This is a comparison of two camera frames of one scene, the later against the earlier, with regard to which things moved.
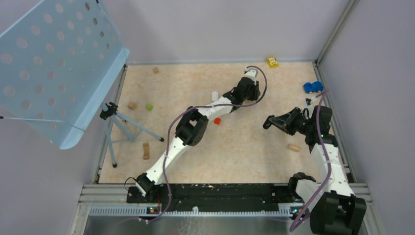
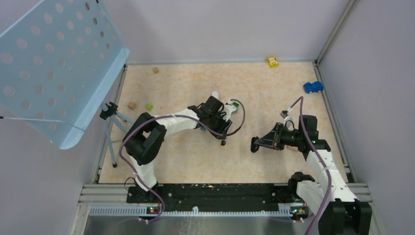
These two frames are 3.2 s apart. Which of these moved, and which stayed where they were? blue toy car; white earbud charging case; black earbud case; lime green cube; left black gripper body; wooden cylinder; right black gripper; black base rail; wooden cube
Moved: black earbud case; left black gripper body; right black gripper
Stayed: wooden cylinder; wooden cube; black base rail; blue toy car; lime green cube; white earbud charging case
